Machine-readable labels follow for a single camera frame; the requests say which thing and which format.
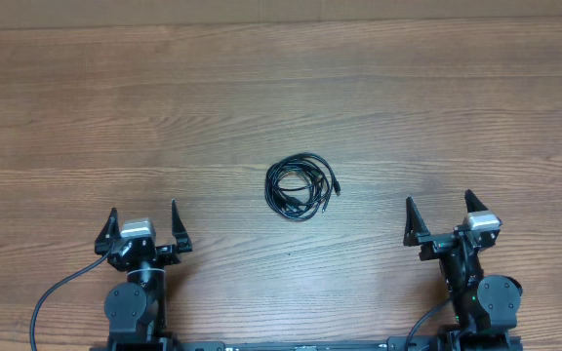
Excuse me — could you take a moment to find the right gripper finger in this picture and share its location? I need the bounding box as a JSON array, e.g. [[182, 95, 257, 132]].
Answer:
[[464, 189, 488, 213], [403, 196, 431, 247]]

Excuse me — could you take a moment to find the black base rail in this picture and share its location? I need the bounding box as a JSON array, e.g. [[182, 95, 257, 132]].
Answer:
[[90, 334, 524, 351]]

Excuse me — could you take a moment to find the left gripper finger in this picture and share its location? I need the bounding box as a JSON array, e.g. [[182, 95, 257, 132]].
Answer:
[[95, 208, 120, 255], [171, 199, 192, 254]]

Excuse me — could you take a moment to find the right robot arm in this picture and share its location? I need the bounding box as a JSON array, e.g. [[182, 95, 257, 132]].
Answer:
[[402, 189, 523, 351]]

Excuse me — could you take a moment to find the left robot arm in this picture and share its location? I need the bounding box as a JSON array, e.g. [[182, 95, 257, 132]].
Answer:
[[95, 201, 192, 351]]

